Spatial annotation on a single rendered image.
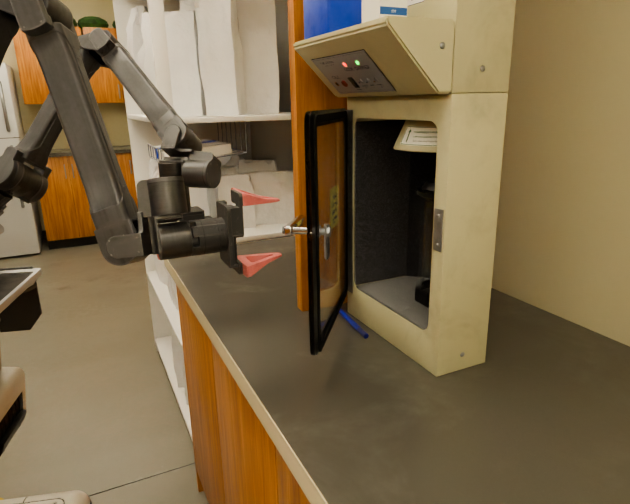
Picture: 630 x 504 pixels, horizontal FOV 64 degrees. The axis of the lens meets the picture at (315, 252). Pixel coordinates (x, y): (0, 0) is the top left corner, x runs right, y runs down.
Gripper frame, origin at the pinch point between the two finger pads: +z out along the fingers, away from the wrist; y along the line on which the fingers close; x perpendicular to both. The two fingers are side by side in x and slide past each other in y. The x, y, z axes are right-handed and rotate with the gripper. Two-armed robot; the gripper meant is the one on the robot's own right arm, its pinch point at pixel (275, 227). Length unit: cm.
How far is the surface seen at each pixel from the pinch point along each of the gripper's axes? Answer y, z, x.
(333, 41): 30.0, 10.8, -1.3
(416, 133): 15.2, 24.6, -5.8
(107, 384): -120, -30, 179
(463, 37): 29.2, 23.3, -17.6
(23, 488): -120, -65, 114
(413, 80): 23.5, 17.4, -14.2
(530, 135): 13, 65, 6
